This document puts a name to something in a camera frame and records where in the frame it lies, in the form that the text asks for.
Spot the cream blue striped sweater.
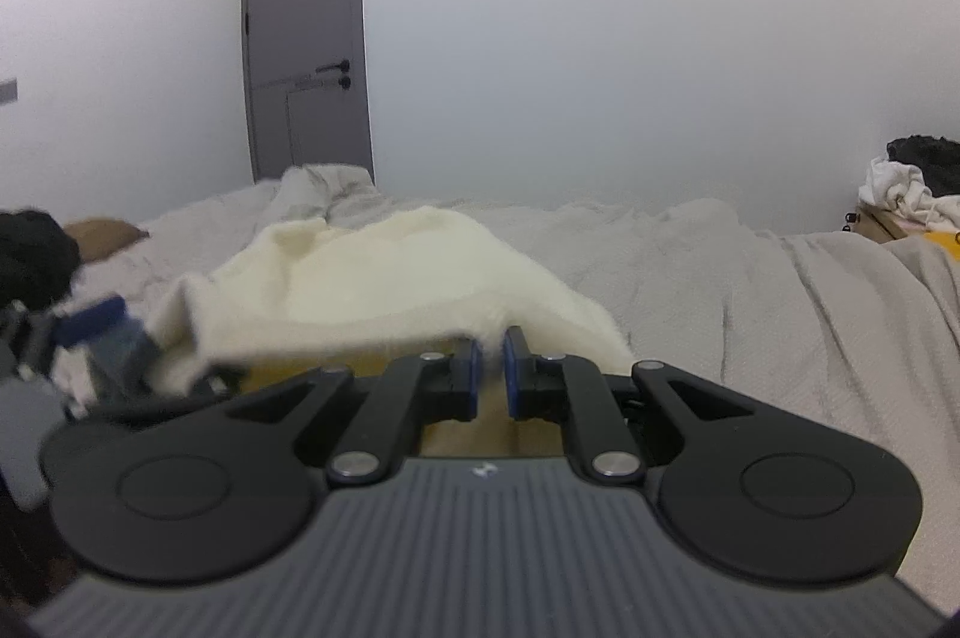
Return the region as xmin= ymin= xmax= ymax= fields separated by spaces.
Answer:
xmin=141 ymin=203 xmax=640 ymax=460

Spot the black clothing pile left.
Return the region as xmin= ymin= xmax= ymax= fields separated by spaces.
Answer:
xmin=0 ymin=209 xmax=82 ymax=312

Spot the brown pillow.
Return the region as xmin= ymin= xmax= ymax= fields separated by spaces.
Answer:
xmin=64 ymin=218 xmax=148 ymax=264

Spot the grey bed sheet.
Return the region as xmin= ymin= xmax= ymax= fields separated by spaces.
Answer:
xmin=73 ymin=160 xmax=960 ymax=617

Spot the cardboard box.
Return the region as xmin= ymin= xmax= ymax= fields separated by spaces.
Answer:
xmin=843 ymin=203 xmax=918 ymax=243

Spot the white crumpled garment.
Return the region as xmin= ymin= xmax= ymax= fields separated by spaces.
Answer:
xmin=857 ymin=157 xmax=960 ymax=232

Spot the yellow printed fabric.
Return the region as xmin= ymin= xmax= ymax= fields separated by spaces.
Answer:
xmin=924 ymin=232 xmax=960 ymax=261

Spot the grey door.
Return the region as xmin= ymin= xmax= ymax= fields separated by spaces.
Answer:
xmin=241 ymin=0 xmax=373 ymax=180

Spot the black fluffy garment right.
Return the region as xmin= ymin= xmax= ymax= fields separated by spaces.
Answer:
xmin=887 ymin=134 xmax=960 ymax=196

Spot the grey wall panel left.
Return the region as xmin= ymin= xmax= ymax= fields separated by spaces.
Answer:
xmin=0 ymin=79 xmax=18 ymax=106

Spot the black door handle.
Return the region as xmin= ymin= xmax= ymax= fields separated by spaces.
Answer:
xmin=314 ymin=58 xmax=352 ymax=91

